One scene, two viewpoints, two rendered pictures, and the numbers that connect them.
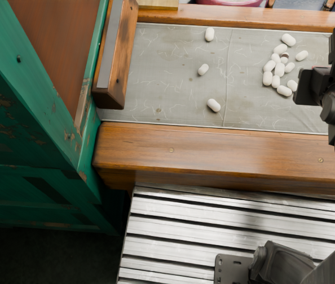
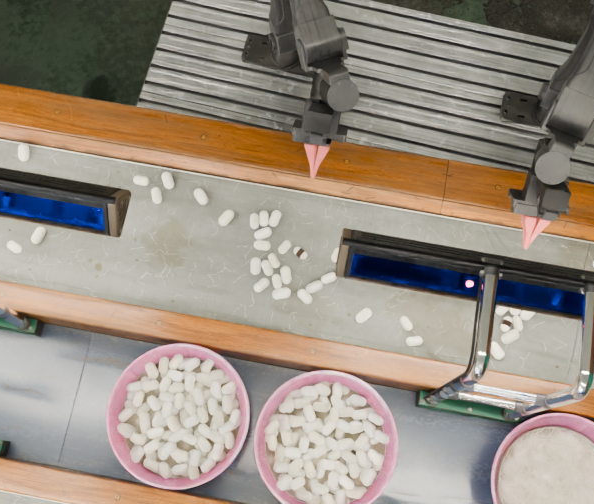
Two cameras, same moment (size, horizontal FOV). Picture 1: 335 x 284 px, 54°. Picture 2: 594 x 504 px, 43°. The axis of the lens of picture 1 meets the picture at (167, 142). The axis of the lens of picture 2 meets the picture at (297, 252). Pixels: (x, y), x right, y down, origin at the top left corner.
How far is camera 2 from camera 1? 1.35 m
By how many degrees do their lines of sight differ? 41
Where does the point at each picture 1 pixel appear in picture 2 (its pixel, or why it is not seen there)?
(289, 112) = (511, 252)
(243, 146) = (576, 210)
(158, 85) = not seen: outside the picture
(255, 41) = (537, 358)
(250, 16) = (546, 389)
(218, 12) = (590, 401)
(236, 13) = not seen: hidden behind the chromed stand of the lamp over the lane
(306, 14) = not seen: hidden behind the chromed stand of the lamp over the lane
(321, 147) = (494, 199)
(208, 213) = (592, 175)
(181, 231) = not seen: outside the picture
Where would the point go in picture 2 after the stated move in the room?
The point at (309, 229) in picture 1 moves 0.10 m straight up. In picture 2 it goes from (492, 150) to (504, 130)
